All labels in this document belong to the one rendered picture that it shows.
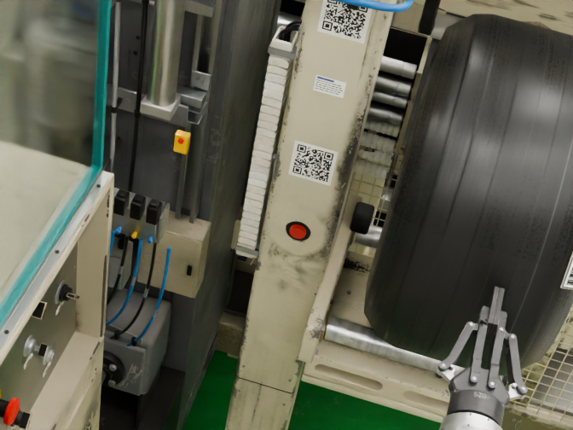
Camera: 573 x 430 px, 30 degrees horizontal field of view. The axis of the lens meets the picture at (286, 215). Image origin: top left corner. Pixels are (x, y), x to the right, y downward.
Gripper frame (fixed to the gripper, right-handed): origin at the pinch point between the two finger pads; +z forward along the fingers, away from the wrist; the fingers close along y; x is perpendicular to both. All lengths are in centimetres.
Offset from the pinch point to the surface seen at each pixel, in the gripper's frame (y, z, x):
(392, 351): 11.1, 12.8, 35.9
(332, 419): 18, 54, 133
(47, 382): 66, -15, 33
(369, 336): 15.9, 14.0, 35.0
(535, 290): -5.3, 5.0, -1.3
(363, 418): 9, 57, 134
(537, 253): -3.8, 7.6, -6.3
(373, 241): 20, 40, 40
